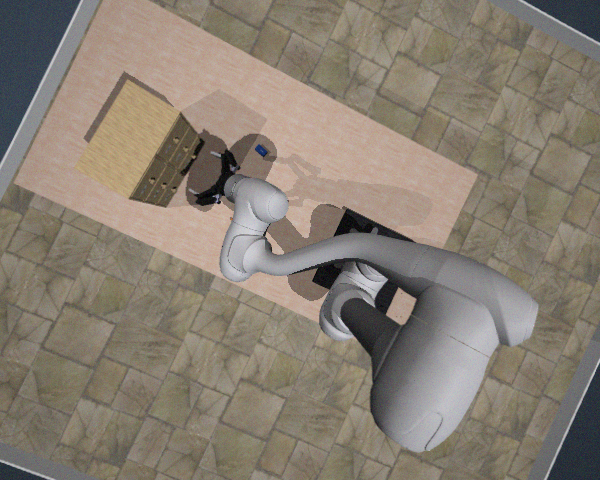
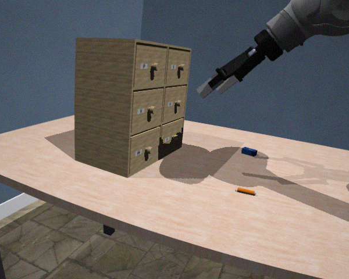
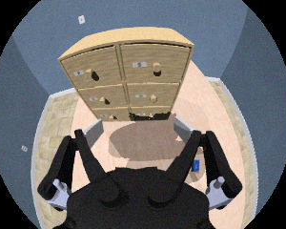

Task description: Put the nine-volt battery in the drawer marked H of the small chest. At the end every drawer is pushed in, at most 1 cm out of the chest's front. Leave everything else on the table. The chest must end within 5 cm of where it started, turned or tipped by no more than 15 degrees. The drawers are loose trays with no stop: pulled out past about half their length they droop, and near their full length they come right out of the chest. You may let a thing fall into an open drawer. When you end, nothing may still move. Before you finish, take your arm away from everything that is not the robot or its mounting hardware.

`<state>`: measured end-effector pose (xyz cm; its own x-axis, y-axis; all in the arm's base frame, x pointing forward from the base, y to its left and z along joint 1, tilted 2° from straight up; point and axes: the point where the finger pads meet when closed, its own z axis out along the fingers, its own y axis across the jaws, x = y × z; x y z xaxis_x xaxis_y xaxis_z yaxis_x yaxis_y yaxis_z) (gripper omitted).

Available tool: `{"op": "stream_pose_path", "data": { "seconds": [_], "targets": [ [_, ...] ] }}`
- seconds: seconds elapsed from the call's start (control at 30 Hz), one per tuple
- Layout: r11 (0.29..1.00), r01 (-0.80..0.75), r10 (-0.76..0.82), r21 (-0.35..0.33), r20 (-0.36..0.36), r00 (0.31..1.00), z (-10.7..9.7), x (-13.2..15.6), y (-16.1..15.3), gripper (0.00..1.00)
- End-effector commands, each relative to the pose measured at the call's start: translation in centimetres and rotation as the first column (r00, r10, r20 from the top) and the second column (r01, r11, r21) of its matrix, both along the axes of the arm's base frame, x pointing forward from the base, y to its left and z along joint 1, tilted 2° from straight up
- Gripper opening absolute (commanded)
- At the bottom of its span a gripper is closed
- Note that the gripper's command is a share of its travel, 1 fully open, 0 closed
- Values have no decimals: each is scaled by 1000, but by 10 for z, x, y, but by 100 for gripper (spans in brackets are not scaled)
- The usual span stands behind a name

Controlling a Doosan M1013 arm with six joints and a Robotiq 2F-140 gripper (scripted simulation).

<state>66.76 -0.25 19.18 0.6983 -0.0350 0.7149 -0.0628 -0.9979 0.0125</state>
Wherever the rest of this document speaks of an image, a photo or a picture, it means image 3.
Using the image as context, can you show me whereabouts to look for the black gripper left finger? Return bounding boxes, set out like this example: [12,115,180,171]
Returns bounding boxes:
[37,119,122,212]

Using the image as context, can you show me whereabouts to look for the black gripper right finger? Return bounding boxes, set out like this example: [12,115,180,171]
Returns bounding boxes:
[148,116,243,211]

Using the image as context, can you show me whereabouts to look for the dark brown wooden chest of drawers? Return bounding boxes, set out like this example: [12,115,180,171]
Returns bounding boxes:
[57,27,194,121]

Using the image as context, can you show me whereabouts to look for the tan wooden drawer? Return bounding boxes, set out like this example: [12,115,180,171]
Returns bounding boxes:
[120,42,190,81]
[62,45,122,88]
[92,107,131,121]
[78,83,128,108]
[131,106,171,120]
[127,82,179,106]

